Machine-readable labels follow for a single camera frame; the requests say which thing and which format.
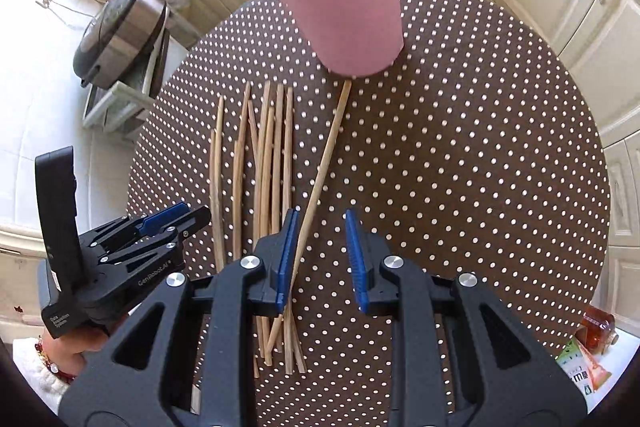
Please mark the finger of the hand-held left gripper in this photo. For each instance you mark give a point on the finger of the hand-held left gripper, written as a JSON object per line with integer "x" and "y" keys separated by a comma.
{"x": 192, "y": 219}
{"x": 165, "y": 216}

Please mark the silver electric griddle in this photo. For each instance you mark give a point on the silver electric griddle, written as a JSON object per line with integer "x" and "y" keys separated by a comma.
{"x": 120, "y": 32}

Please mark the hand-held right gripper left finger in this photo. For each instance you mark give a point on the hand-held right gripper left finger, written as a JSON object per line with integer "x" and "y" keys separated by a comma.
{"x": 287, "y": 252}

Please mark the person's left hand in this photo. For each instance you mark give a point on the person's left hand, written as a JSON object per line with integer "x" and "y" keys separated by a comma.
{"x": 75, "y": 344}

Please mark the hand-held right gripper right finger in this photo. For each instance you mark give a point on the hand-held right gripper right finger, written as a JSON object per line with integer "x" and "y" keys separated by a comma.
{"x": 356, "y": 257}

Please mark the white metal stand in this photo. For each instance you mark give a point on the white metal stand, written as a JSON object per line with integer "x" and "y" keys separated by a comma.
{"x": 115, "y": 107}

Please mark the pile of wooden chopsticks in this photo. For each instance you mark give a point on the pile of wooden chopsticks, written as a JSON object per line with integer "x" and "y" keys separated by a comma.
{"x": 272, "y": 157}

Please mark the brown polka dot tablecloth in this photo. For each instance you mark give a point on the brown polka dot tablecloth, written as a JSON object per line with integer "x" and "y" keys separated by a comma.
{"x": 450, "y": 157}

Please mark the thin bamboo chopstick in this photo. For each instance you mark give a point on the thin bamboo chopstick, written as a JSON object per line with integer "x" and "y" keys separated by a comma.
{"x": 325, "y": 162}

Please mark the amber liquid bottle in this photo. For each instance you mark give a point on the amber liquid bottle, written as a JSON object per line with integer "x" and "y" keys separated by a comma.
{"x": 597, "y": 324}

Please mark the green and orange packet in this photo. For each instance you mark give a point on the green and orange packet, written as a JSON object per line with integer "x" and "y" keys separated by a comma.
{"x": 582, "y": 369}

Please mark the person's left forearm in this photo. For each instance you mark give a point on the person's left forearm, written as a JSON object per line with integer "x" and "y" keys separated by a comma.
{"x": 35, "y": 377}

